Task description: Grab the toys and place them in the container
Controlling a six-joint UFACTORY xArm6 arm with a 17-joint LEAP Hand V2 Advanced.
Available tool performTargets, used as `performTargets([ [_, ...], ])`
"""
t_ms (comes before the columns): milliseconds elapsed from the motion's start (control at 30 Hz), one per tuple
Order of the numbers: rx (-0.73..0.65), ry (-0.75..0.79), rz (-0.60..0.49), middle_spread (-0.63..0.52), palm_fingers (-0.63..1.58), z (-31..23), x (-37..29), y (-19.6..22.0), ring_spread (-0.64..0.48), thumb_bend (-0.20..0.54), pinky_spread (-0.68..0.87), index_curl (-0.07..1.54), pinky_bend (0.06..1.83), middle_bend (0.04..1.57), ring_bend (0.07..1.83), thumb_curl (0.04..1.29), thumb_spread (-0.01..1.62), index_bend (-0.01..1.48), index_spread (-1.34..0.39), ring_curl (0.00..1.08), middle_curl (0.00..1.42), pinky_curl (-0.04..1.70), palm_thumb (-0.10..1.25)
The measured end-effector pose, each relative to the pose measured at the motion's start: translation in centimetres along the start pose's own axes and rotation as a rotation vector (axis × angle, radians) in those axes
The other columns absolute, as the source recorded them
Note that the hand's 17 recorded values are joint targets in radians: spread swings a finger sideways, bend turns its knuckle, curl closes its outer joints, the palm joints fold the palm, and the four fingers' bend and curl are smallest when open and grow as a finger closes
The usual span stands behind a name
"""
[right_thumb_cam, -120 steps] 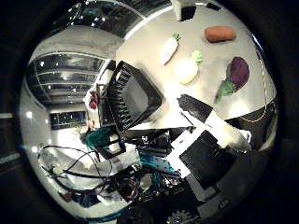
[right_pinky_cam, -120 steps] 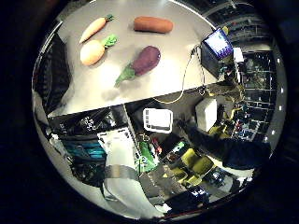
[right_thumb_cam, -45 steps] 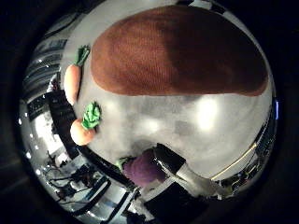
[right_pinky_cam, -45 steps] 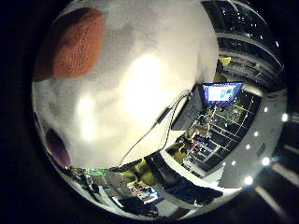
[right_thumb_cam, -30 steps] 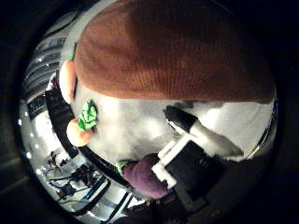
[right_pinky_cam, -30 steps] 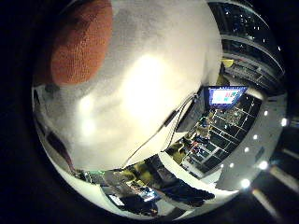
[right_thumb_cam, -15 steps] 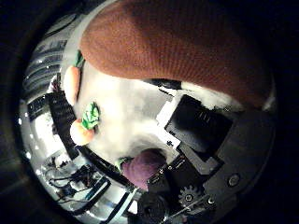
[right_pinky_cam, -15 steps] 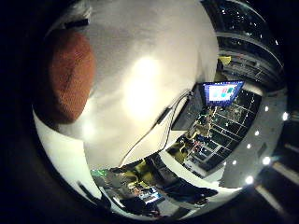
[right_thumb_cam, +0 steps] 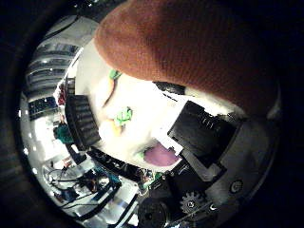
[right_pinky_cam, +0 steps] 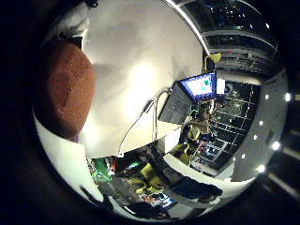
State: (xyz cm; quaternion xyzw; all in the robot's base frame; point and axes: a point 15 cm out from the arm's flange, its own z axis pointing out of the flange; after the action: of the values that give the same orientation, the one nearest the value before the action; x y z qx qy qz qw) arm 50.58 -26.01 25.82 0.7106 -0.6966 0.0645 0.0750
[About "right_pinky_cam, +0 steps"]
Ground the brown sausage plush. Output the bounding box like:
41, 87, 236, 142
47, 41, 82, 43
33, 40, 97, 143

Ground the green plastic object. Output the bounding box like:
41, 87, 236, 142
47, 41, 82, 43
91, 157, 114, 183

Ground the yellow green chair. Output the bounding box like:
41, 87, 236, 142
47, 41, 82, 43
204, 52, 222, 71
136, 162, 167, 192

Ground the white box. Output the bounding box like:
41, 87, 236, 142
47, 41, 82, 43
163, 135, 183, 155

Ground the person in dark clothes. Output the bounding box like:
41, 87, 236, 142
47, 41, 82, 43
170, 176, 224, 204

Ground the dark storage shelf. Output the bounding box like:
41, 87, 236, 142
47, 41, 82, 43
190, 81, 263, 172

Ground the white paper sheet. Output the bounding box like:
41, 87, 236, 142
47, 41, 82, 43
216, 78, 226, 96

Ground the white cable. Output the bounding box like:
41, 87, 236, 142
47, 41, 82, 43
116, 89, 172, 158

